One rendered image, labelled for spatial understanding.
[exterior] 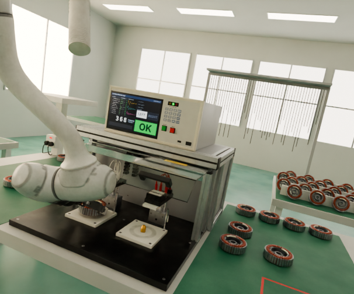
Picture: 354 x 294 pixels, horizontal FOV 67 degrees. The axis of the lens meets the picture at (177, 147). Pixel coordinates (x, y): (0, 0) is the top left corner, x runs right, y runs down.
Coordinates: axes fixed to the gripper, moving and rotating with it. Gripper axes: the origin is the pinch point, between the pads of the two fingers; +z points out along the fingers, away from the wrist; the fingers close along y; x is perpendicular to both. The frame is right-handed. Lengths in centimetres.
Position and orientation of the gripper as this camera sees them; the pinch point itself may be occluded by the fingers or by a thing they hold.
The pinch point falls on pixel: (92, 206)
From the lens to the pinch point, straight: 120.3
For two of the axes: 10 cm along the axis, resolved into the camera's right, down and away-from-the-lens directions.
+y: 9.2, 2.2, -3.2
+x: 3.3, -8.8, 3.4
